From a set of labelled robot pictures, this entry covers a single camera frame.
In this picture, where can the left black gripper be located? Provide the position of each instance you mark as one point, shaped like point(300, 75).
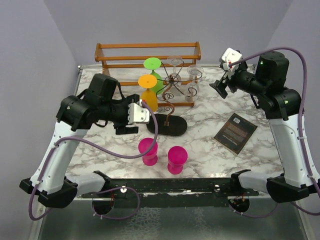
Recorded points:
point(122, 127)

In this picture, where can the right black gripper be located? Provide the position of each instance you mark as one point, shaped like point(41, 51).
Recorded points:
point(220, 86)

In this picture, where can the frosted clear wine glass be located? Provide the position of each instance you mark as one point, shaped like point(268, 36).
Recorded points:
point(192, 89)

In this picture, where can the orange plastic wine glass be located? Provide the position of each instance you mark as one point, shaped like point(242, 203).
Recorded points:
point(147, 82)

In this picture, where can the metal wine glass rack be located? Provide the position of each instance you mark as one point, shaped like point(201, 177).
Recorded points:
point(170, 124)

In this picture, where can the pink plastic goblet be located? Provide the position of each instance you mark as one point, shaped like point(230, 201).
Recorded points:
point(151, 158)
point(177, 157)

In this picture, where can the green plastic wine glass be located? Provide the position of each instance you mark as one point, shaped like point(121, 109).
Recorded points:
point(153, 63)

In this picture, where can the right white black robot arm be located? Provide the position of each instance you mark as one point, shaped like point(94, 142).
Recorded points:
point(284, 110)

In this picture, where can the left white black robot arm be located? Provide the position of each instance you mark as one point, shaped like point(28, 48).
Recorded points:
point(75, 117)

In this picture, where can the orange wooden dish rack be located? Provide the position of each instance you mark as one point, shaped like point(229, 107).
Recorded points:
point(114, 57)

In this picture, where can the dark book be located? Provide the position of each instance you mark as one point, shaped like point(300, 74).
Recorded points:
point(235, 133)

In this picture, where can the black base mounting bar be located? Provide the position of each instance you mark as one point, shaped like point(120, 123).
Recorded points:
point(182, 192)

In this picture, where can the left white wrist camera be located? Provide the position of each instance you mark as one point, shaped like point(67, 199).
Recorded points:
point(137, 113)

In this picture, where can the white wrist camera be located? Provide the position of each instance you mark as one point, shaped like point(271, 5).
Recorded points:
point(137, 113)
point(230, 56)

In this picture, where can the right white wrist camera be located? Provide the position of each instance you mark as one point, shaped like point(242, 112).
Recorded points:
point(230, 56)

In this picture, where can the aluminium rail frame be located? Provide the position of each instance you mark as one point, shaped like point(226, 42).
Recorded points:
point(207, 159)

